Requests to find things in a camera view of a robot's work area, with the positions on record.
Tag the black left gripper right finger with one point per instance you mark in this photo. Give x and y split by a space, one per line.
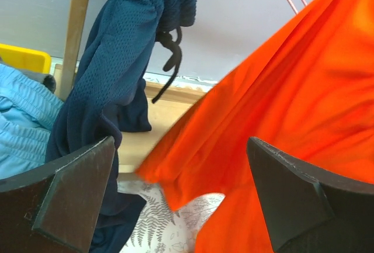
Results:
307 208

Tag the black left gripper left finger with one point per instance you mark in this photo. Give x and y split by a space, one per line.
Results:
55 207

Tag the bright red-orange shorts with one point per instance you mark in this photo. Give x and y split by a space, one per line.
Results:
307 90

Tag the light blue shorts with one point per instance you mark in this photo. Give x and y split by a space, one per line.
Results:
26 125

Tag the navy blue mesh shorts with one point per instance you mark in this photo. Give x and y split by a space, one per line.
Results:
108 96

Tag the floral patterned table mat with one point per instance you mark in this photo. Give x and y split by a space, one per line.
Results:
158 228

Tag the grey garment in tray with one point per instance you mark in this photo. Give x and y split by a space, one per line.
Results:
23 83

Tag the yellow plastic tray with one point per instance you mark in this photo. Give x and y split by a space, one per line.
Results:
25 58

